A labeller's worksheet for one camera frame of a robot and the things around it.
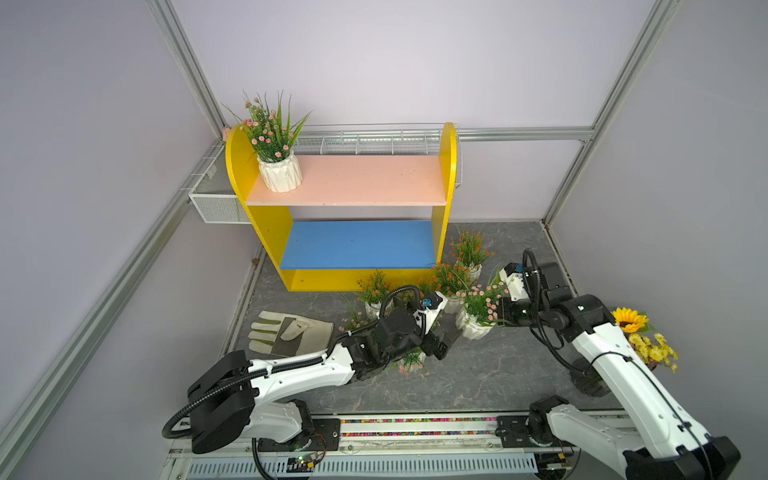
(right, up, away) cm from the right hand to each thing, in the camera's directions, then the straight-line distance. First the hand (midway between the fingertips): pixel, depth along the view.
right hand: (493, 308), depth 76 cm
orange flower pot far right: (-3, +15, +15) cm, 22 cm away
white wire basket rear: (-32, +51, +19) cm, 63 cm away
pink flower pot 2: (-21, -13, -1) cm, 25 cm away
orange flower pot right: (-9, +6, +11) cm, 15 cm away
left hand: (-12, -2, -3) cm, 13 cm away
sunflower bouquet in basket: (+30, -6, -12) cm, 33 cm away
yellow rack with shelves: (-39, +13, +18) cm, 45 cm away
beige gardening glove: (-57, -11, +13) cm, 60 cm away
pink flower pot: (-5, +1, -5) cm, 7 cm away
